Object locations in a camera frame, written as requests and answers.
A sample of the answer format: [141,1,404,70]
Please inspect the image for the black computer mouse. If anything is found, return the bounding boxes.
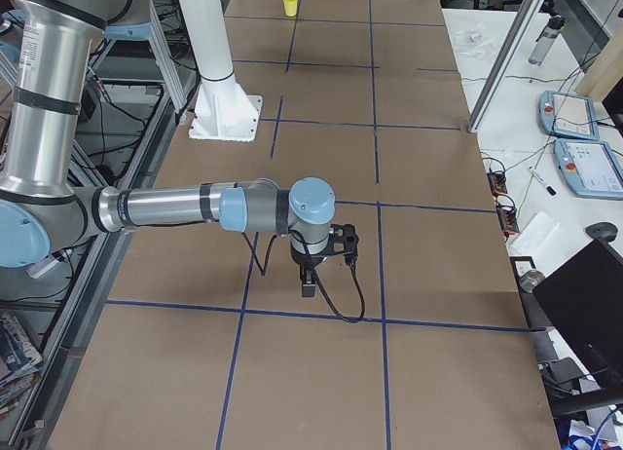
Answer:
[585,221,618,243]

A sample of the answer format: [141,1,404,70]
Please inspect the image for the yellow plastic cup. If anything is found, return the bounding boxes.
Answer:
[282,0,299,18]

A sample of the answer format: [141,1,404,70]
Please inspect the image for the stack of magazines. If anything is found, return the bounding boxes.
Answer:
[1,311,43,408]

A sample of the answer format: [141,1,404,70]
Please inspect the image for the upper teach pendant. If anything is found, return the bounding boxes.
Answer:
[537,91,600,140]

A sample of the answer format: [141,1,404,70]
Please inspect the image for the black marker pen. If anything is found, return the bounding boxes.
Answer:
[529,167,557,196]

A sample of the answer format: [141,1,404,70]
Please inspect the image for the metal cup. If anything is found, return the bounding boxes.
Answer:
[518,269,545,293]

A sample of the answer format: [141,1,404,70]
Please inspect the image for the aluminium frame post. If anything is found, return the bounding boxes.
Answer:
[467,0,544,133]

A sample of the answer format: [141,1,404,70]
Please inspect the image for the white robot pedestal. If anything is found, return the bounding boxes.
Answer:
[179,0,263,142]

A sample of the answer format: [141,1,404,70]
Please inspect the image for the teach pendant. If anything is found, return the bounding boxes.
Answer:
[537,91,600,140]
[554,138,622,201]

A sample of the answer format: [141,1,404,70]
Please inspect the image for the lower teach pendant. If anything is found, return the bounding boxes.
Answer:
[554,138,622,201]

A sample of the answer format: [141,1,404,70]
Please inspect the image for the black monitor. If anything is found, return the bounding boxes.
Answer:
[533,240,622,386]

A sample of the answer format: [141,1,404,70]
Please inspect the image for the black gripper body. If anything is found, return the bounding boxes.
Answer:
[290,244,336,272]

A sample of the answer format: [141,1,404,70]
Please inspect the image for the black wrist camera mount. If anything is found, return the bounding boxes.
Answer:
[326,224,359,267]

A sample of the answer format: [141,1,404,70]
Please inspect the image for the grey water bottle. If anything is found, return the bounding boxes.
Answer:
[529,16,566,65]

